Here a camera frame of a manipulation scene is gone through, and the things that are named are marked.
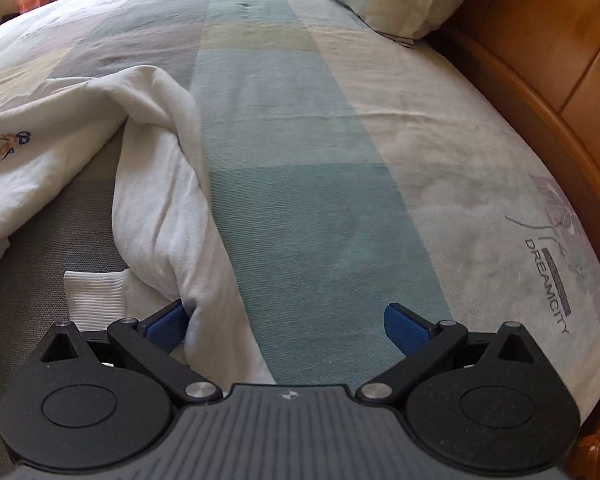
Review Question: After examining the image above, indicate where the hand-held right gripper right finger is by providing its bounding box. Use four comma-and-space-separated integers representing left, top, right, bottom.
356, 302, 551, 406

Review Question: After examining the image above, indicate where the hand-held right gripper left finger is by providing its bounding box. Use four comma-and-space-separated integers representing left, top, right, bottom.
40, 299, 221, 406

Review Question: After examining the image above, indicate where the white sweatshirt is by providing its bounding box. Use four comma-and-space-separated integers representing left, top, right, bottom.
0, 66, 277, 387

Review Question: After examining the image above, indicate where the wooden headboard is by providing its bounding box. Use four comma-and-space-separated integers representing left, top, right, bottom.
420, 0, 600, 480

